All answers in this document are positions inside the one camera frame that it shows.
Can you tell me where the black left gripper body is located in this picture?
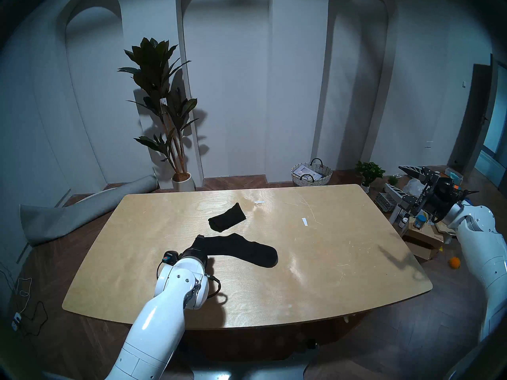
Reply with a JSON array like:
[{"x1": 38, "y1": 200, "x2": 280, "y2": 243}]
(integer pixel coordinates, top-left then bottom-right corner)
[{"x1": 162, "y1": 246, "x2": 209, "y2": 265}]

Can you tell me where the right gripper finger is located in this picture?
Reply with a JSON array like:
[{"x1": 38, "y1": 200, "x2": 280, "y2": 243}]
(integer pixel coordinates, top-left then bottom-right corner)
[
  {"x1": 398, "y1": 165, "x2": 433, "y2": 182},
  {"x1": 384, "y1": 183, "x2": 417, "y2": 211}
]

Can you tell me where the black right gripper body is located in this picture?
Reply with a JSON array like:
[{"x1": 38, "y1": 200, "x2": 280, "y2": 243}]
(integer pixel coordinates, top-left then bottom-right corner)
[{"x1": 412, "y1": 173, "x2": 464, "y2": 222}]

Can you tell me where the black ankle sock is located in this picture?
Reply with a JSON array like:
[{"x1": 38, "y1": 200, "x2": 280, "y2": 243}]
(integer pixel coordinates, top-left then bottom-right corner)
[
  {"x1": 190, "y1": 232, "x2": 279, "y2": 268},
  {"x1": 208, "y1": 202, "x2": 247, "y2": 232}
]

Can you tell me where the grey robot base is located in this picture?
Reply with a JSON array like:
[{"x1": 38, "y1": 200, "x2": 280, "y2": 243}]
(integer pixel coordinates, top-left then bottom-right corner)
[{"x1": 185, "y1": 339, "x2": 320, "y2": 380}]

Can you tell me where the crumpled white plastic bag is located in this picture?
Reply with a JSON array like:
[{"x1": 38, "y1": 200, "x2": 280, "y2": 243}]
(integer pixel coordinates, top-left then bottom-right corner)
[{"x1": 403, "y1": 179, "x2": 427, "y2": 196}]

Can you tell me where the small bushy potted plant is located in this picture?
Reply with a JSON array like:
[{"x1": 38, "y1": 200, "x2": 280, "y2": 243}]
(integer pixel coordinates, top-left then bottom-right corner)
[{"x1": 355, "y1": 161, "x2": 386, "y2": 193}]

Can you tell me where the brown cardboard box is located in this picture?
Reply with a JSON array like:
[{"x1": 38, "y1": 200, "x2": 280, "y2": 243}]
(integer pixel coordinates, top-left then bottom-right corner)
[{"x1": 401, "y1": 220, "x2": 445, "y2": 261}]

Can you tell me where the white round plant pot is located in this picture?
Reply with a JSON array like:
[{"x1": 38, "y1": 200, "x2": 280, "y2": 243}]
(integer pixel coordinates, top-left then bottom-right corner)
[{"x1": 171, "y1": 171, "x2": 196, "y2": 192}]

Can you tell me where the dark wooden door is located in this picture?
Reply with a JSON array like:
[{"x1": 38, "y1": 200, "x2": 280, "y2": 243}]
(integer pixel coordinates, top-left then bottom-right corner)
[{"x1": 447, "y1": 62, "x2": 496, "y2": 175}]

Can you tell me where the pale glass door panel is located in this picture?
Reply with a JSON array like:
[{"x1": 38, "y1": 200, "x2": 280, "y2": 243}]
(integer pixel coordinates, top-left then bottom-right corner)
[{"x1": 474, "y1": 63, "x2": 507, "y2": 194}]

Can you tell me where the magazine in basket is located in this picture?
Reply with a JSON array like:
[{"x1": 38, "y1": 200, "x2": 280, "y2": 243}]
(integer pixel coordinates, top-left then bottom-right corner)
[{"x1": 294, "y1": 165, "x2": 325, "y2": 181}]

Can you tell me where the rolled grey carpet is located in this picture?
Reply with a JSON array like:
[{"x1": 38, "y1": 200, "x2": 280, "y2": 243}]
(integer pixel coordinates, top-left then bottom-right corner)
[{"x1": 19, "y1": 173, "x2": 158, "y2": 247}]

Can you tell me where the tall green leafy plant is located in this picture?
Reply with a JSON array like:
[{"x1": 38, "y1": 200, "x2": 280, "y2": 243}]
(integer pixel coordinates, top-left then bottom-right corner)
[{"x1": 118, "y1": 37, "x2": 199, "y2": 176}]

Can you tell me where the metal wire rack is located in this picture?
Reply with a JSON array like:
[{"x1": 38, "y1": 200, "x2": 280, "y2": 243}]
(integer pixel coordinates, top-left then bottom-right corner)
[{"x1": 374, "y1": 192, "x2": 397, "y2": 212}]

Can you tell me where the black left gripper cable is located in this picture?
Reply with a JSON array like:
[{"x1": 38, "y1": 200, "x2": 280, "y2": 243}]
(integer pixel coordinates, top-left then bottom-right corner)
[{"x1": 206, "y1": 274, "x2": 222, "y2": 301}]

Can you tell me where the woven basket with handles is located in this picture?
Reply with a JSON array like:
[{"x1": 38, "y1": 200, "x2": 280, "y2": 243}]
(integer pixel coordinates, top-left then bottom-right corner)
[{"x1": 291, "y1": 158, "x2": 334, "y2": 187}]

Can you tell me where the black floor cable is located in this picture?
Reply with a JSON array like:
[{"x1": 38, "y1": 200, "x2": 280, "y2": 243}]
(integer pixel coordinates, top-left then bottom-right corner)
[{"x1": 0, "y1": 264, "x2": 48, "y2": 337}]

